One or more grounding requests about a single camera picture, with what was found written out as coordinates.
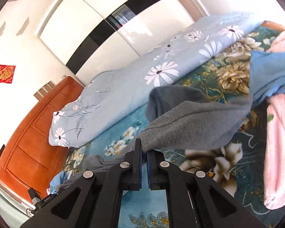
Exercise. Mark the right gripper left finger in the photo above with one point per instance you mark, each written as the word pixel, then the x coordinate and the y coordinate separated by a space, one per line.
pixel 94 200

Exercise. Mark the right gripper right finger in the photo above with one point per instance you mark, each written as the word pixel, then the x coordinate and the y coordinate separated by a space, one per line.
pixel 195 200

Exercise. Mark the grey sweatshirt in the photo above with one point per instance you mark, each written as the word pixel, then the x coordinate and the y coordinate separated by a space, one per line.
pixel 183 122

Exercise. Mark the folded blue garment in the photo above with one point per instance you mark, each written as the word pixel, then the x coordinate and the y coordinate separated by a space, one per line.
pixel 57 180

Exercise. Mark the orange wooden headboard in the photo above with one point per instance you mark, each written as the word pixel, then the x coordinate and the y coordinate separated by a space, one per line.
pixel 28 160

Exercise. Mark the pink fleece garment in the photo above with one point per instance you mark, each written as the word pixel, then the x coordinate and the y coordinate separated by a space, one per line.
pixel 274 164

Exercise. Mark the light blue daisy duvet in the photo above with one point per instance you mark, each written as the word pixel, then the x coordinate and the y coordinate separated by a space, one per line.
pixel 114 94

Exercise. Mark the blue sweatpants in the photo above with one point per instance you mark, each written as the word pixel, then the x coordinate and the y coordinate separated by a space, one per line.
pixel 267 75

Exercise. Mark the white black sliding wardrobe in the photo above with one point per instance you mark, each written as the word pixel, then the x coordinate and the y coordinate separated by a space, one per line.
pixel 91 36

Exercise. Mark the red wall decoration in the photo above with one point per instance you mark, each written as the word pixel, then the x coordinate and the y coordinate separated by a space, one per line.
pixel 6 73

